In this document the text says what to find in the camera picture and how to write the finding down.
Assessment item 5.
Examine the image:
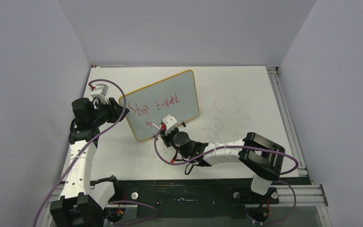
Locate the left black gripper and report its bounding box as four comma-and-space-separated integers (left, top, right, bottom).
90, 97, 129, 127

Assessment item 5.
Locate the red white marker pen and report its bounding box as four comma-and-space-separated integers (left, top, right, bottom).
152, 123, 162, 130

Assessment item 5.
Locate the yellow framed whiteboard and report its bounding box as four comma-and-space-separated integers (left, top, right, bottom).
118, 70, 199, 142

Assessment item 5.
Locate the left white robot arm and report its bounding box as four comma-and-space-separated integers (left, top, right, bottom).
50, 97, 129, 227

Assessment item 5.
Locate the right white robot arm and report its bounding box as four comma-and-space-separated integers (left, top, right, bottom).
156, 128, 286, 202

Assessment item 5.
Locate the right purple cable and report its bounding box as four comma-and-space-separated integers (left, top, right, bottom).
154, 128, 300, 176

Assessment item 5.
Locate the purple cable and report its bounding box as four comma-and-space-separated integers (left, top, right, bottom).
33, 79, 127, 227
154, 128, 300, 176

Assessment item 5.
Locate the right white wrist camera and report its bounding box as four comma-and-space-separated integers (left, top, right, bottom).
162, 114, 178, 133

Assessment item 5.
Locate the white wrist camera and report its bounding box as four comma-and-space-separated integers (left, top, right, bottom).
162, 114, 178, 133
90, 84, 109, 105

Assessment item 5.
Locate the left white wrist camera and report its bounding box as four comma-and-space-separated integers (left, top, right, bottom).
90, 84, 109, 105

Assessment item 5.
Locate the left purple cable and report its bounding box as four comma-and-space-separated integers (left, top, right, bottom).
33, 79, 127, 227

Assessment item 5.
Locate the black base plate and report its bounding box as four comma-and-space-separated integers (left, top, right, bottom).
104, 178, 279, 221

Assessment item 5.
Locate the aluminium side rail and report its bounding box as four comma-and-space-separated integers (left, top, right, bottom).
266, 66, 301, 148

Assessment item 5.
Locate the aluminium frame rail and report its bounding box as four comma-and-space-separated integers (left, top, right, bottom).
115, 183, 328, 207

